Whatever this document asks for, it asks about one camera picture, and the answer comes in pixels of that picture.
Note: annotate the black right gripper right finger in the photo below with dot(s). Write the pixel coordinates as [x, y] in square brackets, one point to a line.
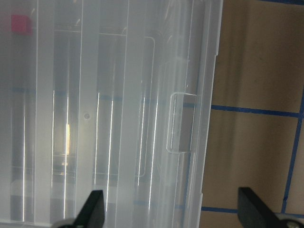
[253, 212]

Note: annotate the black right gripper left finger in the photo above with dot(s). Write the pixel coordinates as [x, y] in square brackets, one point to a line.
[92, 214]

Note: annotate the red toy block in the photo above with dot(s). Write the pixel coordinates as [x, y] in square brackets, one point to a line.
[21, 24]

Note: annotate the clear plastic compartment box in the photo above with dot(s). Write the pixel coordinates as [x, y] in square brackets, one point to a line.
[111, 95]

